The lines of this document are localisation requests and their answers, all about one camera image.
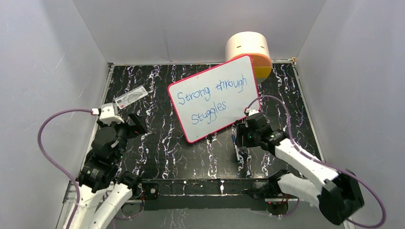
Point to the pink-framed whiteboard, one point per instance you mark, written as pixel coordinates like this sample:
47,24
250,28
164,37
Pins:
213,99

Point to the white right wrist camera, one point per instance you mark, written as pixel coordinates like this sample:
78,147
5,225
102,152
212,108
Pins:
249,111

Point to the cream and orange cylinder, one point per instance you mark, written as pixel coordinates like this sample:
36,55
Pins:
255,45

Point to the white printed label card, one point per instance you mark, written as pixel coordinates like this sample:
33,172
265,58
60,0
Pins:
131,97

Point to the blue marker cap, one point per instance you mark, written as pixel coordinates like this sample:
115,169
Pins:
234,140

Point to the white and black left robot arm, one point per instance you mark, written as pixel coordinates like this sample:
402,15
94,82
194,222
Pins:
101,193

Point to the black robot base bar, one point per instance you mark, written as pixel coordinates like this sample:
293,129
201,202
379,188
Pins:
205,192

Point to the white whiteboard marker pen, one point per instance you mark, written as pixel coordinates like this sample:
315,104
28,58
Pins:
237,153

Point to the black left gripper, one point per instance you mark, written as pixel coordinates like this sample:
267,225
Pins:
138,128

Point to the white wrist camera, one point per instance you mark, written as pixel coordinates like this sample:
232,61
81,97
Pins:
107,114
249,111

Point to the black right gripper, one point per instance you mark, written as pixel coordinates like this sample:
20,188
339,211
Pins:
241,130

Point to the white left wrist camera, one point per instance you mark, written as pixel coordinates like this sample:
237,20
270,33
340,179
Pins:
107,114

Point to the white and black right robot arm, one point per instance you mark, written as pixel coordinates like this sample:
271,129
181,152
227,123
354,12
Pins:
336,194

